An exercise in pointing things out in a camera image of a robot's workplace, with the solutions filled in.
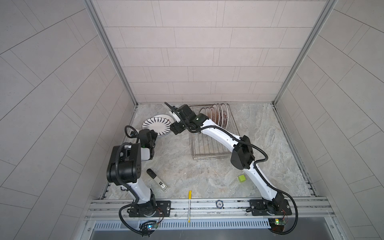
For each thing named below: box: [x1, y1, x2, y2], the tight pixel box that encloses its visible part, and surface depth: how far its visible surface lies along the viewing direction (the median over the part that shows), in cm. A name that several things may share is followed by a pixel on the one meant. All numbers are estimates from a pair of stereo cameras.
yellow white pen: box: [188, 190, 192, 223], surface depth 74 cm
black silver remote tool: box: [146, 168, 168, 192], surface depth 78 cm
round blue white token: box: [215, 199, 224, 209], surface depth 74 cm
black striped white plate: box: [141, 114, 172, 137], surface depth 102 cm
